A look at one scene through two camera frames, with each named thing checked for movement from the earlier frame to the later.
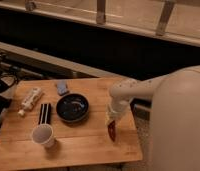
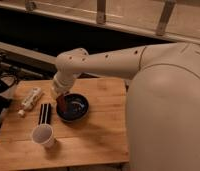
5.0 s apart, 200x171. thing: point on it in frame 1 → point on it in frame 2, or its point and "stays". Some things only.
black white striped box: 45,114 stays
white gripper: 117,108 → 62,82
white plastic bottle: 30,100 stays
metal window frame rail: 182,20 stays
